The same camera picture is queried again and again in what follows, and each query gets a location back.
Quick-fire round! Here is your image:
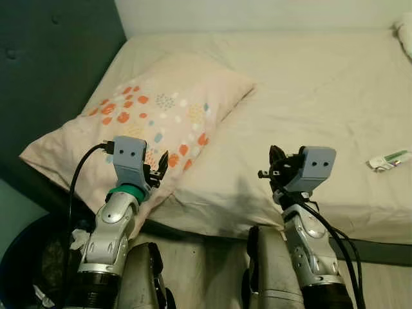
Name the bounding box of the pink patterned pillow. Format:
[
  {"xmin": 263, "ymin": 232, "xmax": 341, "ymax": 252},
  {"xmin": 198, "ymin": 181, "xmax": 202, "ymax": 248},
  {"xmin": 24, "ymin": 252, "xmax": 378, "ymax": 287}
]
[{"xmin": 19, "ymin": 53, "xmax": 257, "ymax": 238}]

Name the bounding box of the white paper trash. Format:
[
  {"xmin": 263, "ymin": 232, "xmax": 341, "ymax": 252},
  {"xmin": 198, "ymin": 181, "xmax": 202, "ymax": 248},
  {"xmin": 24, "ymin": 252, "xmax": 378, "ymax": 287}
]
[{"xmin": 68, "ymin": 227, "xmax": 92, "ymax": 250}]

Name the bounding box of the grey right robot leg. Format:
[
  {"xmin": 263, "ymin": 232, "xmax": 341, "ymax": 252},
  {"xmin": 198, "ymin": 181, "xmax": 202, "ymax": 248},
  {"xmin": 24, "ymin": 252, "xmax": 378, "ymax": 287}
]
[{"xmin": 243, "ymin": 225, "xmax": 303, "ymax": 309}]

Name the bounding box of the grey robot leg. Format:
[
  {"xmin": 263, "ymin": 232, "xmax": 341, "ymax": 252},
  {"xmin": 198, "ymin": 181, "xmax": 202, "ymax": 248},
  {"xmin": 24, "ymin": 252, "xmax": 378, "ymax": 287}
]
[
  {"xmin": 243, "ymin": 225, "xmax": 303, "ymax": 309},
  {"xmin": 118, "ymin": 241, "xmax": 176, "ymax": 309}
]

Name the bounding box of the grey left robot leg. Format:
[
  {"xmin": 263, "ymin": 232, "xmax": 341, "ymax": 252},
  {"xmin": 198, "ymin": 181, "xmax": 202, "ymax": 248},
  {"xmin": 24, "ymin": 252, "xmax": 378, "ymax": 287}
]
[{"xmin": 118, "ymin": 241, "xmax": 176, "ymax": 309}]

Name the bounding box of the white green tube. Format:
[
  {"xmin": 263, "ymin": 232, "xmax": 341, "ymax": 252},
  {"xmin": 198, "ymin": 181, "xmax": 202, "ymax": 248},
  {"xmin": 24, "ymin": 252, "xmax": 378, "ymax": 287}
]
[{"xmin": 368, "ymin": 150, "xmax": 412, "ymax": 173}]

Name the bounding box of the teal fabric headboard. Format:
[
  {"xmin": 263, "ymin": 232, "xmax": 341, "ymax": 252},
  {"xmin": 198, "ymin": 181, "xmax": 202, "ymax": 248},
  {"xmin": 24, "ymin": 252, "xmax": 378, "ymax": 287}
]
[{"xmin": 0, "ymin": 0, "xmax": 127, "ymax": 216}]

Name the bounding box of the dark blue trash bin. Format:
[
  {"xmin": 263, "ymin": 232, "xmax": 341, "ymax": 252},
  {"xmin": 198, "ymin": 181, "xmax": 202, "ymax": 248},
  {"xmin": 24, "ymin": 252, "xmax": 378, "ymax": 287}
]
[{"xmin": 0, "ymin": 211, "xmax": 97, "ymax": 309}]

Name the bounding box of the cream cartoon print blanket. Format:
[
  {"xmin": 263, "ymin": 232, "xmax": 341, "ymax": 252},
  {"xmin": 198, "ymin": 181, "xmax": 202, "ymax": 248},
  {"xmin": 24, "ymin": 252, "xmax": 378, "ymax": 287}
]
[{"xmin": 393, "ymin": 13, "xmax": 412, "ymax": 60}]

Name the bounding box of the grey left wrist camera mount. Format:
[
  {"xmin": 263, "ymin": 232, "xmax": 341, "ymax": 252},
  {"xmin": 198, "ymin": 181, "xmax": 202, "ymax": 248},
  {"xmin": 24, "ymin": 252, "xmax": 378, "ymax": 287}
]
[{"xmin": 112, "ymin": 136, "xmax": 153, "ymax": 191}]

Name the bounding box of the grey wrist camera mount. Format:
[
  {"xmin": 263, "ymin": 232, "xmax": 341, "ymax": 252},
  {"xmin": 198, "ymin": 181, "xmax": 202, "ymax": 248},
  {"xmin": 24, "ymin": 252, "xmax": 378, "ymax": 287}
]
[
  {"xmin": 283, "ymin": 147, "xmax": 338, "ymax": 194},
  {"xmin": 112, "ymin": 136, "xmax": 153, "ymax": 191}
]

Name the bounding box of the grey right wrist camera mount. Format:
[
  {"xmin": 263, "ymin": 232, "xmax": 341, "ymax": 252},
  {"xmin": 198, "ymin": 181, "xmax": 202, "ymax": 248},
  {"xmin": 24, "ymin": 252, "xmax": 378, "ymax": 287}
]
[{"xmin": 283, "ymin": 147, "xmax": 338, "ymax": 194}]

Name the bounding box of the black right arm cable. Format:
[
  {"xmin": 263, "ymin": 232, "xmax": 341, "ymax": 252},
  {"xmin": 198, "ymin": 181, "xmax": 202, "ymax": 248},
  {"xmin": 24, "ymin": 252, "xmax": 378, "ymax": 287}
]
[{"xmin": 270, "ymin": 187, "xmax": 364, "ymax": 309}]

